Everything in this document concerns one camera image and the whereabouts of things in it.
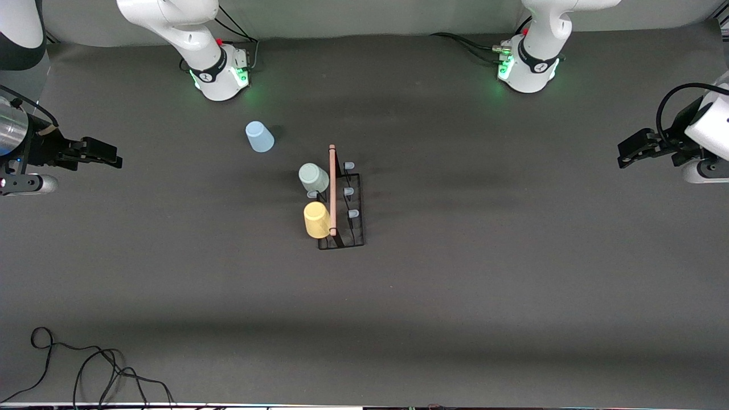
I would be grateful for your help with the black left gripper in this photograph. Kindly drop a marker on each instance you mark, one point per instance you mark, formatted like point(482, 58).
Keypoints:
point(667, 144)

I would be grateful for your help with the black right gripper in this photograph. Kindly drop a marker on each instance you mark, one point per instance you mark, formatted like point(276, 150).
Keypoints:
point(44, 151)

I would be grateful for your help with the mint green plastic cup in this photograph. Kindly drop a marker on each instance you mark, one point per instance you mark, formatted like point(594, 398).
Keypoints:
point(313, 177)

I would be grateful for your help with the yellow plastic cup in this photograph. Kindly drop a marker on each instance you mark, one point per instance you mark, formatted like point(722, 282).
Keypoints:
point(316, 221)

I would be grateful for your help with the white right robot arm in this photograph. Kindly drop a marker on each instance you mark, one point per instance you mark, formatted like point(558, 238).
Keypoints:
point(213, 68)

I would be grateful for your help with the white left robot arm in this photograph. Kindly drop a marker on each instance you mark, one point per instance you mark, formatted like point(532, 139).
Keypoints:
point(535, 68)

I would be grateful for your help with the light blue plastic cup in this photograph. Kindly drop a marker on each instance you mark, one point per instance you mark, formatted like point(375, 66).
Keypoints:
point(259, 138)

